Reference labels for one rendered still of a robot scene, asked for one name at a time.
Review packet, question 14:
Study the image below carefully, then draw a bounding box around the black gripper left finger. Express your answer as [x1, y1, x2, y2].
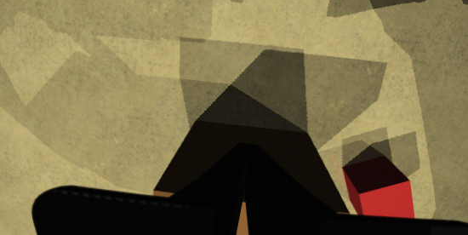
[31, 143, 248, 235]

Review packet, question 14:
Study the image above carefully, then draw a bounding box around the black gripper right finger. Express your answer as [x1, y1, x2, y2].
[245, 144, 468, 235]

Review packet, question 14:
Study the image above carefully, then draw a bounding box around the red cube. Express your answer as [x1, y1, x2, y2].
[342, 155, 415, 218]

